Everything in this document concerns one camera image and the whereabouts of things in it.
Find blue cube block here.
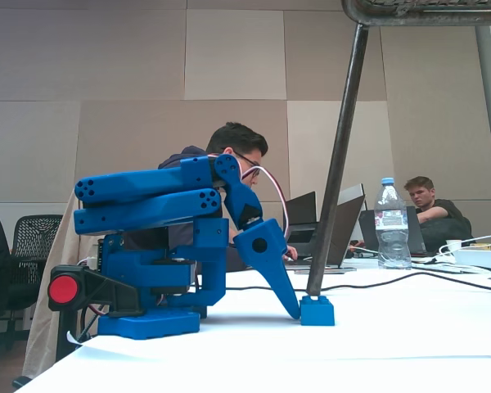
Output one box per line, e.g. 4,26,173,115
299,294,336,328

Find silver laptop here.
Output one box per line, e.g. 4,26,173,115
286,183,367,273

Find person with glasses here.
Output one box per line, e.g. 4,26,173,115
157,121,300,272

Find clear plastic water bottle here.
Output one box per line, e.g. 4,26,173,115
373,177,413,270

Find dark grey laptop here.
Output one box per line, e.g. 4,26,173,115
358,206,430,258

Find black clamp with red knob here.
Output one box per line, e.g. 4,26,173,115
47,264,145,362

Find person in dark shirt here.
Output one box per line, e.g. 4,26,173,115
403,175,474,253

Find white box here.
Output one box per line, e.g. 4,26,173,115
452,248,491,272

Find beige jacket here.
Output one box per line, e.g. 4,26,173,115
22,190,104,380

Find black mesh office chair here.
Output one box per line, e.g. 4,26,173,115
6,215,65,353

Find red white servo cable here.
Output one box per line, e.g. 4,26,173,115
204,153,291,241

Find black cable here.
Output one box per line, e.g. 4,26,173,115
224,269,491,294

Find metal stand frame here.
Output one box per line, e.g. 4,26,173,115
340,0,491,28

